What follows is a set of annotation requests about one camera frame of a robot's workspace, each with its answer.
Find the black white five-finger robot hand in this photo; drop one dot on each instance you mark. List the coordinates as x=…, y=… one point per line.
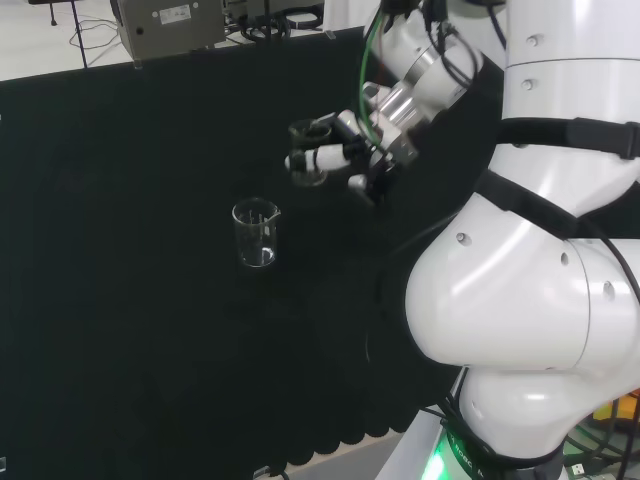
x=395, y=150

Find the clear glass beaker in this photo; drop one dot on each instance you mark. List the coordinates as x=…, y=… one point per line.
x=255, y=235
x=310, y=178

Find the grey metal control box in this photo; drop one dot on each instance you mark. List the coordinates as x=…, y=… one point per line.
x=165, y=27

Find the black bench cloth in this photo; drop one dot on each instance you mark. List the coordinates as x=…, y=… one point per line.
x=150, y=250

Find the dark tripod leg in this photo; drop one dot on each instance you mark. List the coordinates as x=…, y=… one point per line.
x=79, y=30

